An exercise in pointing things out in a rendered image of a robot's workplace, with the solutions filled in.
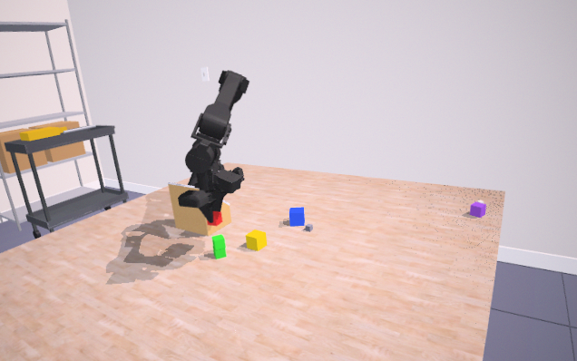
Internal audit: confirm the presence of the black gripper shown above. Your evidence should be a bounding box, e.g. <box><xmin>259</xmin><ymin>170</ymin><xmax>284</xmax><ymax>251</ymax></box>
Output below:
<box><xmin>178</xmin><ymin>161</ymin><xmax>227</xmax><ymax>223</ymax></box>

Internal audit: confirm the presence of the green block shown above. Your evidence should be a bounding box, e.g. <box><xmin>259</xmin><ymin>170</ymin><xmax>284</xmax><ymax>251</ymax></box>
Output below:
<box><xmin>213</xmin><ymin>247</ymin><xmax>226</xmax><ymax>259</ymax></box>
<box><xmin>212</xmin><ymin>235</ymin><xmax>225</xmax><ymax>249</ymax></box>

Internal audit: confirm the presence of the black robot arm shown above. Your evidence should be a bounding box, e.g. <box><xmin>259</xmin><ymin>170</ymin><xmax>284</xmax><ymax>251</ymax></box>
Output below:
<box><xmin>185</xmin><ymin>70</ymin><xmax>249</xmax><ymax>193</ymax></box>

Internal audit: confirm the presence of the purple cube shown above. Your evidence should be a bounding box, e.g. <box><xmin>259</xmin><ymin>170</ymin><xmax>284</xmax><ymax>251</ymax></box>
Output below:
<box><xmin>470</xmin><ymin>201</ymin><xmax>486</xmax><ymax>218</ymax></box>

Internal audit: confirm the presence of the blue block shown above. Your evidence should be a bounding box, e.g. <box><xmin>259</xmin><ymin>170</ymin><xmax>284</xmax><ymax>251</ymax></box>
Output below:
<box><xmin>289</xmin><ymin>208</ymin><xmax>305</xmax><ymax>227</ymax></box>

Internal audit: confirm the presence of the red block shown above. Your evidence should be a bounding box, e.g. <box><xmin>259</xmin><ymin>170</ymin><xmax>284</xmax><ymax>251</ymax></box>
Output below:
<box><xmin>208</xmin><ymin>211</ymin><xmax>222</xmax><ymax>226</ymax></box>

